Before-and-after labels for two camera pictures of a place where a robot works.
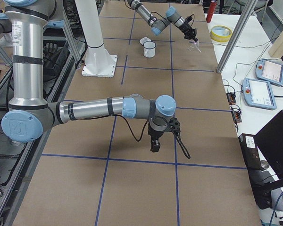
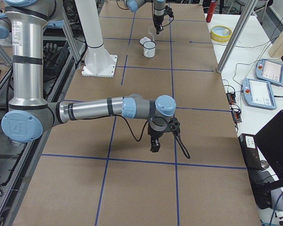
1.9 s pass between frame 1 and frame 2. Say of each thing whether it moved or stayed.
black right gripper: stayed
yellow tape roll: stayed
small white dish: stayed
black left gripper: moved
